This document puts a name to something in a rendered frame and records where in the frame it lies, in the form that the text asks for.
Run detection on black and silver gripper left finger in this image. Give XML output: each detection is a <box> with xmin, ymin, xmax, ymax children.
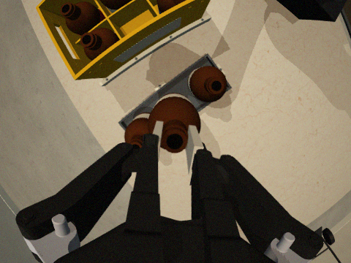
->
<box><xmin>15</xmin><ymin>121</ymin><xmax>163</xmax><ymax>263</ymax></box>

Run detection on yellow bottle crate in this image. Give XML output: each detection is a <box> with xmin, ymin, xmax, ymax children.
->
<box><xmin>36</xmin><ymin>0</ymin><xmax>210</xmax><ymax>80</ymax></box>

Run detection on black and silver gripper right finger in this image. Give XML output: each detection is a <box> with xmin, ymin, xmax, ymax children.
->
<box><xmin>186</xmin><ymin>125</ymin><xmax>324</xmax><ymax>263</ymax></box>

